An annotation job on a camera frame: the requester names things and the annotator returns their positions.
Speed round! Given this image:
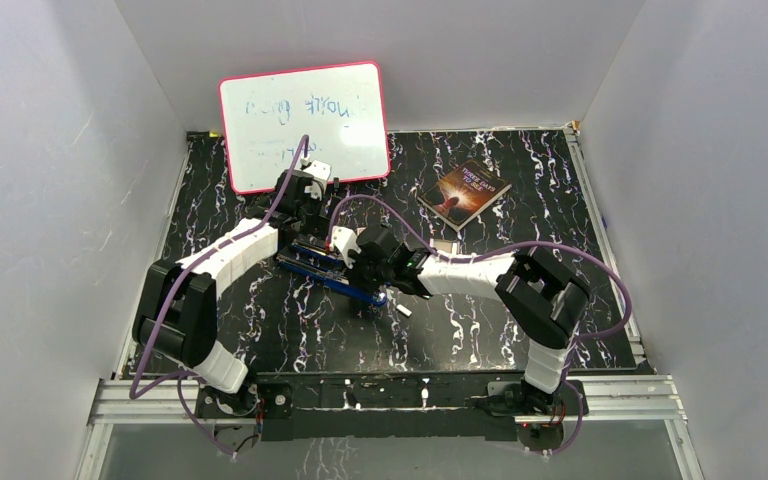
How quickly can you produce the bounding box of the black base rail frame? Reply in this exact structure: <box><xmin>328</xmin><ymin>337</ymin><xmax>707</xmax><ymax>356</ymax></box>
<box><xmin>195</xmin><ymin>371</ymin><xmax>588</xmax><ymax>448</ymax></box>

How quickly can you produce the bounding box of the paperback book orange cover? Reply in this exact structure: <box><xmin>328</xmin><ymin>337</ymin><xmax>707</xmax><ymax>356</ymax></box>
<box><xmin>418</xmin><ymin>160</ymin><xmax>511</xmax><ymax>232</ymax></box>

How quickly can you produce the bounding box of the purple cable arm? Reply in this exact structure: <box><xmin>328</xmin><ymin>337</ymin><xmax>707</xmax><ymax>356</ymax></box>
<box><xmin>327</xmin><ymin>193</ymin><xmax>634</xmax><ymax>458</ymax></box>
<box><xmin>130</xmin><ymin>133</ymin><xmax>309</xmax><ymax>458</ymax></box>

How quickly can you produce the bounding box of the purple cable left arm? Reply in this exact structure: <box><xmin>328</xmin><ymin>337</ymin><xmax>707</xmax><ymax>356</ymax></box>
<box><xmin>130</xmin><ymin>133</ymin><xmax>309</xmax><ymax>458</ymax></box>

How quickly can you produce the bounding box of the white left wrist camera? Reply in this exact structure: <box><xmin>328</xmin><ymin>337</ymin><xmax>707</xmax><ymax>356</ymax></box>
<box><xmin>299</xmin><ymin>160</ymin><xmax>332</xmax><ymax>190</ymax></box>

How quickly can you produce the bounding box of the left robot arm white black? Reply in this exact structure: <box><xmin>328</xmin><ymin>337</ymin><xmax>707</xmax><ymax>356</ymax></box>
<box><xmin>132</xmin><ymin>161</ymin><xmax>333</xmax><ymax>416</ymax></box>

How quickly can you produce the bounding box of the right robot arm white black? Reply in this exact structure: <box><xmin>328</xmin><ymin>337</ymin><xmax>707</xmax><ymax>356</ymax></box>
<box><xmin>329</xmin><ymin>225</ymin><xmax>591</xmax><ymax>415</ymax></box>

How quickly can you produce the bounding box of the whiteboard with pink frame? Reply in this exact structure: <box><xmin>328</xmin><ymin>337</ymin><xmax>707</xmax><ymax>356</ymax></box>
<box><xmin>218</xmin><ymin>61</ymin><xmax>392</xmax><ymax>194</ymax></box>

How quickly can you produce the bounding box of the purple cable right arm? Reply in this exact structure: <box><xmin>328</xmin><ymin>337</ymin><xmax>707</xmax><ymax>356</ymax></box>
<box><xmin>327</xmin><ymin>193</ymin><xmax>634</xmax><ymax>458</ymax></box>

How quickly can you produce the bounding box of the staple box tray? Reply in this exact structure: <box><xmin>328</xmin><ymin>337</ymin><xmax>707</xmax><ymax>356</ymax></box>
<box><xmin>430</xmin><ymin>239</ymin><xmax>460</xmax><ymax>255</ymax></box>

